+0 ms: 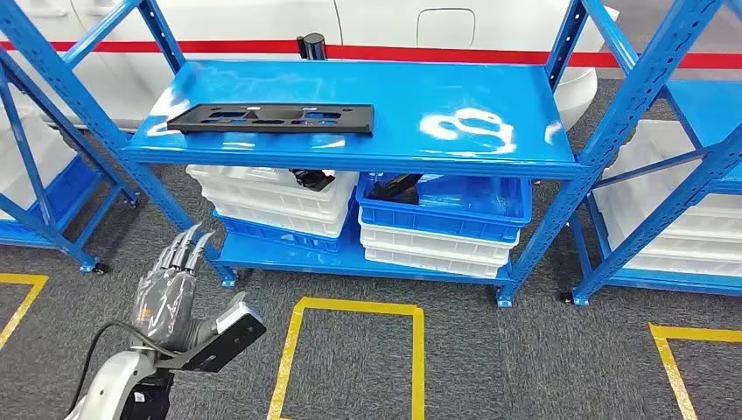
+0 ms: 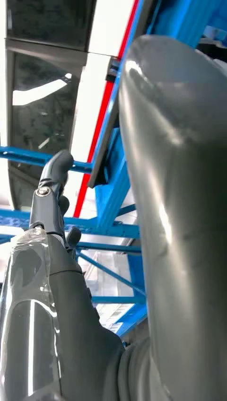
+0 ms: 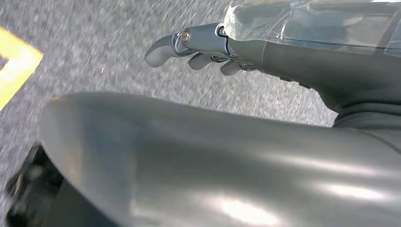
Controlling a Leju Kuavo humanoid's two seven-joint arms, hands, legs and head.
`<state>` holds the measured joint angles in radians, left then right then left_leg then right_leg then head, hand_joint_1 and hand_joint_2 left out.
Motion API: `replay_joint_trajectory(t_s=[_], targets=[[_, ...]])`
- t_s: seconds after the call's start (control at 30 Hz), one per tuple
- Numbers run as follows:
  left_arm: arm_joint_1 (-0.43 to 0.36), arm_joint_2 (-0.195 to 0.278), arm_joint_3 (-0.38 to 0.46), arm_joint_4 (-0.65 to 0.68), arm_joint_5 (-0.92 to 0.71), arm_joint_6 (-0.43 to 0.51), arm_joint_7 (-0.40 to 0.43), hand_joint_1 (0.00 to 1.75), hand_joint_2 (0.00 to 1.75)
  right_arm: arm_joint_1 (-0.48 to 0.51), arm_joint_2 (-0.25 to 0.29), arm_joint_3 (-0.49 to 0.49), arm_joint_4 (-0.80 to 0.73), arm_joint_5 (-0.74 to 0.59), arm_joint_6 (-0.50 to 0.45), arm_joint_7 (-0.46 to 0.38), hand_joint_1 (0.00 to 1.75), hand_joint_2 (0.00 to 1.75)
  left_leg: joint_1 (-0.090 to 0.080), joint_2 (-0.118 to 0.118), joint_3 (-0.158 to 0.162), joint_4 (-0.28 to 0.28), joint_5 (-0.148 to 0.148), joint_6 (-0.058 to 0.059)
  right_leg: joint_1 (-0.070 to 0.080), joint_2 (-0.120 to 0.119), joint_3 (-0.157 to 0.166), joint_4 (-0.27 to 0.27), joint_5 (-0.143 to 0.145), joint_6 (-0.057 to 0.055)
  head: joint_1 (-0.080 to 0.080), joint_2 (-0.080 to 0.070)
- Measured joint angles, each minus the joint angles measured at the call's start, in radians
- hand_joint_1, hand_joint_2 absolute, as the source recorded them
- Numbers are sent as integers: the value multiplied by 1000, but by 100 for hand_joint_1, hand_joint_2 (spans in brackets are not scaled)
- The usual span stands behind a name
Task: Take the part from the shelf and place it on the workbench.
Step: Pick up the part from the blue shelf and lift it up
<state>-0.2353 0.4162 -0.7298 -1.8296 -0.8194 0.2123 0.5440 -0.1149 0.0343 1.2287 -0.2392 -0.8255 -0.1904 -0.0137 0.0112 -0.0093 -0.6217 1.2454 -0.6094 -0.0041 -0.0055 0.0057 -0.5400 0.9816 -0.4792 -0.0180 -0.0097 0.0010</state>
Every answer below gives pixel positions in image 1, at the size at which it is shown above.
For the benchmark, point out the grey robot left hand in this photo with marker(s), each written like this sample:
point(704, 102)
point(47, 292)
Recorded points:
point(168, 301)

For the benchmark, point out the large black plastic plate bracket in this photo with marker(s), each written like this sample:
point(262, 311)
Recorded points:
point(353, 119)

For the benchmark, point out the blue metal shelf rack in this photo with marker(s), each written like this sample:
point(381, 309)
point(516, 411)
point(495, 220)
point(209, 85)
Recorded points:
point(406, 98)
point(75, 185)
point(707, 110)

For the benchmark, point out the small black plastic part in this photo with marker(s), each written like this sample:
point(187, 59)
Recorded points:
point(397, 191)
point(313, 179)

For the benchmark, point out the white plastic bin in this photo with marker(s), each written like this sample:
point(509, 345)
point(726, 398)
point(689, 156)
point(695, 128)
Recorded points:
point(435, 265)
point(55, 151)
point(278, 207)
point(290, 225)
point(695, 265)
point(649, 194)
point(713, 240)
point(435, 249)
point(243, 182)

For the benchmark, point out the red barrier belt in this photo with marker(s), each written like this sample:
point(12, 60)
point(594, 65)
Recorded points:
point(174, 46)

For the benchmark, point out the white car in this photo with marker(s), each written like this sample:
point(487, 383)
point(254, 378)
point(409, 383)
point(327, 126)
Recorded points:
point(232, 23)

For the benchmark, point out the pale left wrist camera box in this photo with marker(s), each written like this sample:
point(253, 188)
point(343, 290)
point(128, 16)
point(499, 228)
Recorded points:
point(238, 324)

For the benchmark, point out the black stanchion post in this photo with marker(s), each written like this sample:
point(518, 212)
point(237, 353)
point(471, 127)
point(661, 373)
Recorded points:
point(313, 47)

